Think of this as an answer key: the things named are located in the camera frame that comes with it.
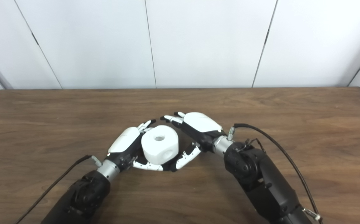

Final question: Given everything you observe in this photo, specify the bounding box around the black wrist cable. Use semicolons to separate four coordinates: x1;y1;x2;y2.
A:
227;123;323;223
14;155;103;224

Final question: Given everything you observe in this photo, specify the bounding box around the round white piece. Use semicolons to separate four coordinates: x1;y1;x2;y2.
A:
141;125;180;165

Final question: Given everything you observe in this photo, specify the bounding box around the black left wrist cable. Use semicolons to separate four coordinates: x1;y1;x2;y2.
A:
14;155;103;224

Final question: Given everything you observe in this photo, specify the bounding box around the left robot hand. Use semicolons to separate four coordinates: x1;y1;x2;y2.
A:
107;119;165;172

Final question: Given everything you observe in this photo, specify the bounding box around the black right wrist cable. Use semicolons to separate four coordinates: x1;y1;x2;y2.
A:
227;123;323;223

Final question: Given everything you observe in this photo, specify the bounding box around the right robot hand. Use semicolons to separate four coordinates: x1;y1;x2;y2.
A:
160;111;227;171

